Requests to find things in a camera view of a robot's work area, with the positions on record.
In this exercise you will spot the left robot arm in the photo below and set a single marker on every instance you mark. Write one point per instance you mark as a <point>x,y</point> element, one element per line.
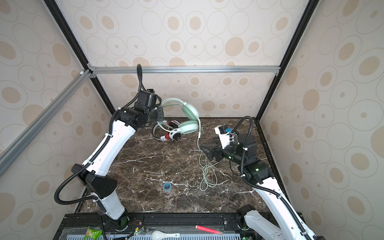
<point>93,173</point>

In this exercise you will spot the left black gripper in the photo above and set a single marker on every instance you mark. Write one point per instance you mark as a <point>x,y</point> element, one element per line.
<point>161,112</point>

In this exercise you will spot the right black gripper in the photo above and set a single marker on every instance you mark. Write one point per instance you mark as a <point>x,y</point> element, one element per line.
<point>219,150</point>

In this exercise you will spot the horizontal aluminium rail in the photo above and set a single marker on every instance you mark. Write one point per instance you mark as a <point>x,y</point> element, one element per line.
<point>187,70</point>

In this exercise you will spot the green snack packet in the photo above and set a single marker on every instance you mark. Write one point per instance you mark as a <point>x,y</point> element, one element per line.
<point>92,234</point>

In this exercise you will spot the white black headphones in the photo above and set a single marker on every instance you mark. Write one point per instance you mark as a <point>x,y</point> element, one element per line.
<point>170,129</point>

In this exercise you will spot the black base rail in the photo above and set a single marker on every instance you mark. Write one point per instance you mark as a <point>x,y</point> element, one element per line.
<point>221,221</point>

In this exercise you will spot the pink marker pen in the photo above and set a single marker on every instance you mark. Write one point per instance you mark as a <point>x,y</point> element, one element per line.
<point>208,230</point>

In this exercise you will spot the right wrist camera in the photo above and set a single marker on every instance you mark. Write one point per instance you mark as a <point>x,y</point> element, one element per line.
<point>225,135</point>

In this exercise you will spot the white plastic spoon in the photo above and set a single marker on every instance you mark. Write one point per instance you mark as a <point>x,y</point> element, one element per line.
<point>158,235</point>

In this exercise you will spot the left diagonal aluminium rail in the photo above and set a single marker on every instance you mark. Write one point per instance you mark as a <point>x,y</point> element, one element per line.
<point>25,138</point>

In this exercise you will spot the small blue tape roll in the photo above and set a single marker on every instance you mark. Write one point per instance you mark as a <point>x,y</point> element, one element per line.
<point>167,187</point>

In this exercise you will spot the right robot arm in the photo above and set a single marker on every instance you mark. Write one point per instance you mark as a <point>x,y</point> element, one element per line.
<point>289,225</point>

